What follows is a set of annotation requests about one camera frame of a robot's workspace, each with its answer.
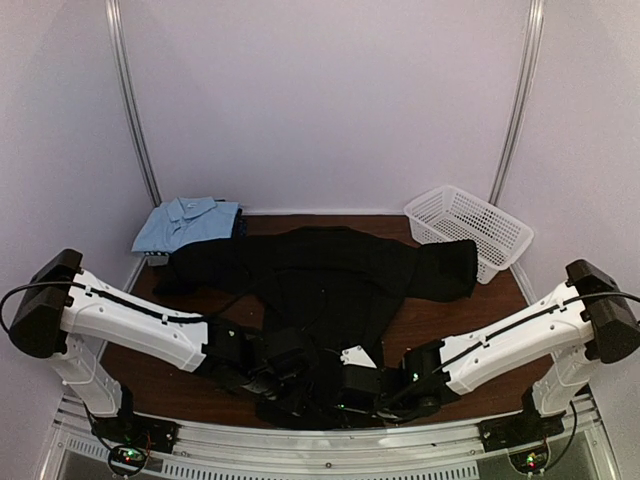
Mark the black long sleeve shirt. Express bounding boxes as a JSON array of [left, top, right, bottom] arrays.
[[154, 227, 478, 430]]

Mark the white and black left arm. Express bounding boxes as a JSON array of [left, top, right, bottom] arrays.
[[2, 249, 318, 444]]

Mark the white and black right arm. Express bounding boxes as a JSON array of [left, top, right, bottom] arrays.
[[331, 259, 639, 442]]

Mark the grey folded shirt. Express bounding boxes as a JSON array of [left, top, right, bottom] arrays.
[[144, 252, 169, 268]]

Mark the light blue folded shirt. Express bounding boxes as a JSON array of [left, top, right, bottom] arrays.
[[131, 197, 240, 254]]

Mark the white plastic mesh basket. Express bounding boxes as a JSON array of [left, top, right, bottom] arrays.
[[403, 185, 534, 285]]

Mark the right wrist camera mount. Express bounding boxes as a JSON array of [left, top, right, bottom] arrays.
[[340, 345, 377, 369]]

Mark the aluminium front rail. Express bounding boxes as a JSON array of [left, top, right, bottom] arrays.
[[35, 394, 622, 479]]

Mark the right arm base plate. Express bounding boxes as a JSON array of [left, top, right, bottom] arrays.
[[478, 411, 564, 476]]

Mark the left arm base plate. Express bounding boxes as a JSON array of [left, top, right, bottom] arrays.
[[87, 413, 178, 478]]

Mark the left aluminium corner post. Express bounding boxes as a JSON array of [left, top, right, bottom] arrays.
[[105, 0, 162, 207]]

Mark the aluminium corner post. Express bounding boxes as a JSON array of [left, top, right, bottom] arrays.
[[105, 0, 162, 207], [489, 0, 545, 206]]

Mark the right aluminium corner post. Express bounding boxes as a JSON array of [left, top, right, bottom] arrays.
[[489, 0, 545, 206]]

